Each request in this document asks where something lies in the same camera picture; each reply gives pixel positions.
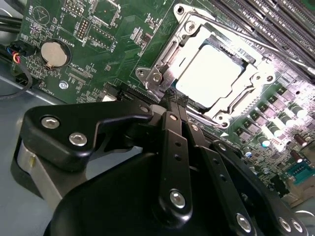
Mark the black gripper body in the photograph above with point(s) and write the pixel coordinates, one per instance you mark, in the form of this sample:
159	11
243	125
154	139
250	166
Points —
110	209

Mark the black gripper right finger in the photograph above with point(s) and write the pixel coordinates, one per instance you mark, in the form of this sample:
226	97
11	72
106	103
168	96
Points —
209	157

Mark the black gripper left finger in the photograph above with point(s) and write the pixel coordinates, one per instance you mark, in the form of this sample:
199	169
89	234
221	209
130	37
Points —
61	118

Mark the silver CPU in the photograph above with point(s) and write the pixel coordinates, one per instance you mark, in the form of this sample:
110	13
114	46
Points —
209	73

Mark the metal socket cover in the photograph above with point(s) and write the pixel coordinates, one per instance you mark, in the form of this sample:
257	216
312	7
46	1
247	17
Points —
189	54

